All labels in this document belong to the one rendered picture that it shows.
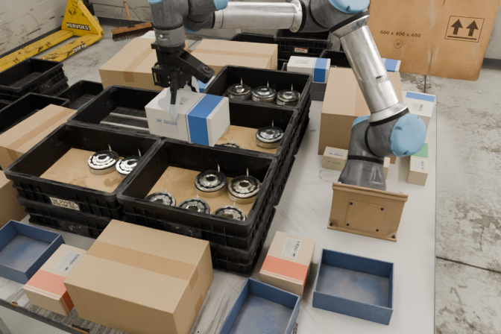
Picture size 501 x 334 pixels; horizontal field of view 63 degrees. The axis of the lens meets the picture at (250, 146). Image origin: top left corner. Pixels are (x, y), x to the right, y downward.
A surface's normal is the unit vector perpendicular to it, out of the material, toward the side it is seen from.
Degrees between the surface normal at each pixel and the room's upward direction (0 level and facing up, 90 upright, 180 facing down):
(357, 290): 0
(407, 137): 62
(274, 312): 0
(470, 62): 74
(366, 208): 90
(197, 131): 90
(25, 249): 0
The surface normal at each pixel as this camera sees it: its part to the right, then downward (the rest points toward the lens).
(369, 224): -0.29, 0.57
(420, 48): -0.34, 0.32
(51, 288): -0.03, -0.81
